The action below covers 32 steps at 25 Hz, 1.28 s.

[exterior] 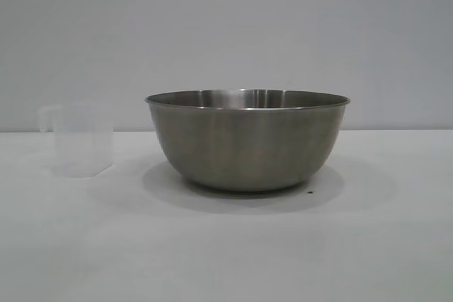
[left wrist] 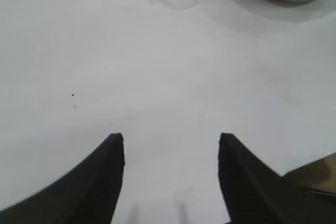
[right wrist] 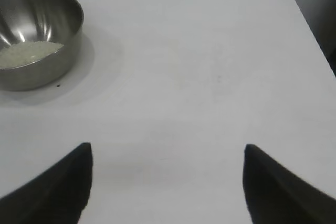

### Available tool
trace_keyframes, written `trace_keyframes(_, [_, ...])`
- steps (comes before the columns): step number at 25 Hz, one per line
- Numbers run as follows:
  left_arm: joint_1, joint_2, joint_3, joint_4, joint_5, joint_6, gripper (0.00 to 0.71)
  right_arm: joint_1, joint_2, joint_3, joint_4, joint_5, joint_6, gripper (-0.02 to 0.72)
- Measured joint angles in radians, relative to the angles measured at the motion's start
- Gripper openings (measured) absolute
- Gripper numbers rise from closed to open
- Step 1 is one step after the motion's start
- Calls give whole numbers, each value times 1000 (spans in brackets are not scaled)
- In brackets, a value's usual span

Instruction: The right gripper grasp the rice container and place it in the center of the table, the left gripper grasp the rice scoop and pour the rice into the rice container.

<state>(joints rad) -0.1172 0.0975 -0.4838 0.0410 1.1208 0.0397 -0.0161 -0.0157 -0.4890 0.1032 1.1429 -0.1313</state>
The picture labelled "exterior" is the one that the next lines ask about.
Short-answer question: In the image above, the stainless steel mixing bowl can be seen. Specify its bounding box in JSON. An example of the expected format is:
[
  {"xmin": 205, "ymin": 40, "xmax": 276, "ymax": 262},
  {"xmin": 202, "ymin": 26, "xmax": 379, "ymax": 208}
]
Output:
[{"xmin": 144, "ymin": 88, "xmax": 350, "ymax": 194}]

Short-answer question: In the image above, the translucent plastic measuring cup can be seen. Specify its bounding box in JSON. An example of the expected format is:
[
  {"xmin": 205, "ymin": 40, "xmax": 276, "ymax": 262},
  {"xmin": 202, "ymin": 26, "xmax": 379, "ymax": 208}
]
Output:
[{"xmin": 38, "ymin": 103, "xmax": 115, "ymax": 178}]

